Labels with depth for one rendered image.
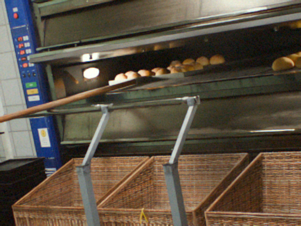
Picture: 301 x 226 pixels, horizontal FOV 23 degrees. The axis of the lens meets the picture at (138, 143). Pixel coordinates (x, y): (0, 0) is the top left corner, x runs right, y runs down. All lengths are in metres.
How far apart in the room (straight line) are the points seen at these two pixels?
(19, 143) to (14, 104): 0.24
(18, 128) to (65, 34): 0.73
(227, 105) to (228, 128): 0.10
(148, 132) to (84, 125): 0.46
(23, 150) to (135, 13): 1.21
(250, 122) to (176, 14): 0.60
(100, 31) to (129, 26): 0.20
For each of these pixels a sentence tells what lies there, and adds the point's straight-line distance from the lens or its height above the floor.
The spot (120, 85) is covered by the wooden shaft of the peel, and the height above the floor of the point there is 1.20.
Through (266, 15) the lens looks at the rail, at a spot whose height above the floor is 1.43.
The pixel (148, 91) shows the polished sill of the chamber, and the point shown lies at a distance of 3.55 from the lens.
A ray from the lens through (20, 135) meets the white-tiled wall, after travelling 4.29.
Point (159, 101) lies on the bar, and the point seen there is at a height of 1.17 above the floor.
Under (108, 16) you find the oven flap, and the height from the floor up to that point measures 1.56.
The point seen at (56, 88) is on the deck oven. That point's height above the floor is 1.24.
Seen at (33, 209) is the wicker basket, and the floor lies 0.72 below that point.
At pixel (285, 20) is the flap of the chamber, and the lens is 2.92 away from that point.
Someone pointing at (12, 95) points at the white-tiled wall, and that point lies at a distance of 4.27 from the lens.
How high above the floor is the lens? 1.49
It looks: 9 degrees down
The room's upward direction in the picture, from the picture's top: 11 degrees counter-clockwise
